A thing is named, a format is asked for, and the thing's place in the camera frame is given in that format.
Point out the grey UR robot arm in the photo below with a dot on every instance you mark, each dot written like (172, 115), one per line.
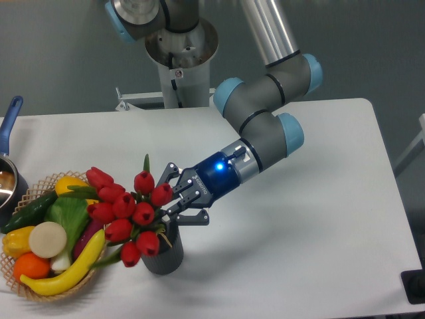
(265, 137)

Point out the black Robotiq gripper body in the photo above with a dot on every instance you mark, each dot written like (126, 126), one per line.
(198, 187)

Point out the beige round disc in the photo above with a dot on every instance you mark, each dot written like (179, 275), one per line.
(47, 240)

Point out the yellow bell pepper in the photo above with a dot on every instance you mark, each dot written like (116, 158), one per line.
(16, 243)

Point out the red tulip bouquet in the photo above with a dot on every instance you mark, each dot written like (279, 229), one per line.
(131, 219)

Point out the blue handled saucepan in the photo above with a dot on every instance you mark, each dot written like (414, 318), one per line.
(13, 184)

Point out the black box at edge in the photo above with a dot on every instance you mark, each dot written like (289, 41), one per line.
(413, 282)

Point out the purple eggplant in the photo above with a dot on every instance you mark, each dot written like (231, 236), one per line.
(92, 227)

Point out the green cucumber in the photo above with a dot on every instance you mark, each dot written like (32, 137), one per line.
(31, 214)

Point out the dark grey ribbed vase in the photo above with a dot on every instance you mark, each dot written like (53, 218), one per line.
(170, 255)

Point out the white frame at right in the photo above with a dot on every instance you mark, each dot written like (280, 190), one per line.
(411, 152)

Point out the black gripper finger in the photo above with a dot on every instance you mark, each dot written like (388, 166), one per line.
(170, 172)
(200, 219)

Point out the orange fruit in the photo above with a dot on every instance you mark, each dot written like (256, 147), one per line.
(32, 266)

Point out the long yellow banana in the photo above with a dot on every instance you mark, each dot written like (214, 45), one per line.
(74, 274)

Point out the woven wicker basket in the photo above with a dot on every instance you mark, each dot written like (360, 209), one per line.
(44, 186)

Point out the yellow squash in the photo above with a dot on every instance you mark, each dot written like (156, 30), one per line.
(71, 186)

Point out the green bok choy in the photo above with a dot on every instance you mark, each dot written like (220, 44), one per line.
(74, 227)

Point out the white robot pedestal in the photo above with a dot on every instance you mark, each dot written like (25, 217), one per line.
(183, 63)

